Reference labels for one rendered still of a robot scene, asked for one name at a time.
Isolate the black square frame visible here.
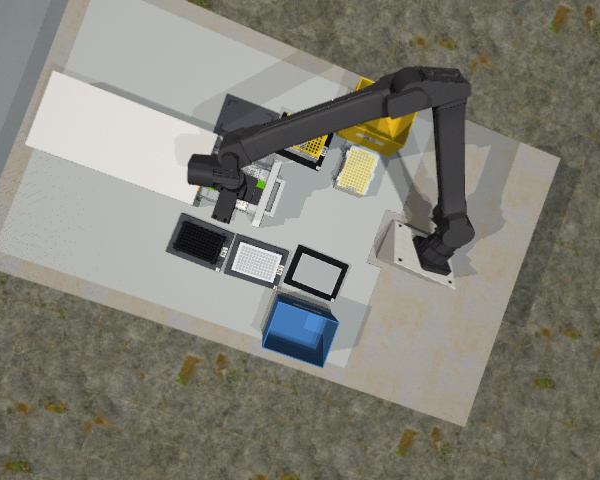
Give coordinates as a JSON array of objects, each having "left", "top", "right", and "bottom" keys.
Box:
[{"left": 284, "top": 245, "right": 349, "bottom": 303}]

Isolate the blue open-top bin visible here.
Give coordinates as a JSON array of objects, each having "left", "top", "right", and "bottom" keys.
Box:
[{"left": 262, "top": 294, "right": 339, "bottom": 368}]

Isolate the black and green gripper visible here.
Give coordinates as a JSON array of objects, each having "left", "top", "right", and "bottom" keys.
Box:
[{"left": 236, "top": 173, "right": 265, "bottom": 206}]

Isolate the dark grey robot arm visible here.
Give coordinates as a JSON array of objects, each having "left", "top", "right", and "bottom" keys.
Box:
[{"left": 187, "top": 66, "right": 475, "bottom": 276}]

